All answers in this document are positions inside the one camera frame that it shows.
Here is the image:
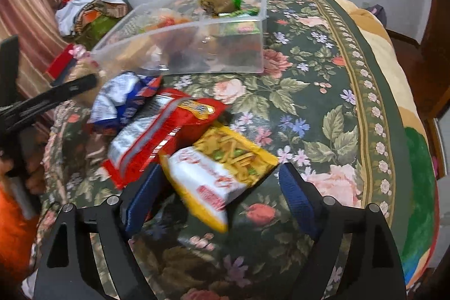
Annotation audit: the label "red box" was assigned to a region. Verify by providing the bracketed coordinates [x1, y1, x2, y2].
[46, 45, 76, 79]

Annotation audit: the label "person's left hand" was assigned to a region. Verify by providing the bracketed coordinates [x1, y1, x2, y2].
[25, 156, 46, 194]

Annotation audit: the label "green patterned cloth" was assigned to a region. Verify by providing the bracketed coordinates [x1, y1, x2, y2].
[86, 15, 122, 40]

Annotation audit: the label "wooden door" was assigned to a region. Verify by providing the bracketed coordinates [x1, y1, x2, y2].
[420, 0, 450, 118]

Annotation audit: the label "clear plastic box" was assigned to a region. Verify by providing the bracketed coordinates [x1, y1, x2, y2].
[91, 0, 268, 76]

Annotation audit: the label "red snack packet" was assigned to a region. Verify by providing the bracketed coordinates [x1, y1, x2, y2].
[102, 88, 227, 190]

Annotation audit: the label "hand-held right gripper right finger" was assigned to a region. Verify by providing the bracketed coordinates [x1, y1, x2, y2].
[279, 163, 408, 300]

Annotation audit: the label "yellow white snack packet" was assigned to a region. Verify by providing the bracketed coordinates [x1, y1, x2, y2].
[159, 122, 280, 234]

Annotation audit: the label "green snack packet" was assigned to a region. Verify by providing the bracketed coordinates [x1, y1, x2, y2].
[220, 21, 262, 37]

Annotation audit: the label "dark bag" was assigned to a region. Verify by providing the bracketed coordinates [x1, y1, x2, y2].
[364, 3, 387, 28]

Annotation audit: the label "pink rabbit toy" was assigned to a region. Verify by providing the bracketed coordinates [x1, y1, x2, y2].
[68, 43, 94, 62]

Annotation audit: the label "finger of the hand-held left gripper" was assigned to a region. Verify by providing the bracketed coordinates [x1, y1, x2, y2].
[17, 74, 98, 125]

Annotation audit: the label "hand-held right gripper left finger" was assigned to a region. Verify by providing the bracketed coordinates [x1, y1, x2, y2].
[33, 163, 165, 300]

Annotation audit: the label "dark floral blanket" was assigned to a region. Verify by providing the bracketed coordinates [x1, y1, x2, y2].
[30, 0, 408, 300]

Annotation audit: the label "pile of clothes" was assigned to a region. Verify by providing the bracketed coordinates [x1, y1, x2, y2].
[54, 0, 131, 37]

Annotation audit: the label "blue white snack bag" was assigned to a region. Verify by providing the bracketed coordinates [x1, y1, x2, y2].
[89, 71, 163, 135]

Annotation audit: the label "peach printed blanket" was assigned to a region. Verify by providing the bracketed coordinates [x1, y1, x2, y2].
[330, 0, 440, 290]

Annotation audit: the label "clear bag orange snacks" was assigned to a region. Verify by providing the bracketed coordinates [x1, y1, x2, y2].
[144, 8, 194, 37]

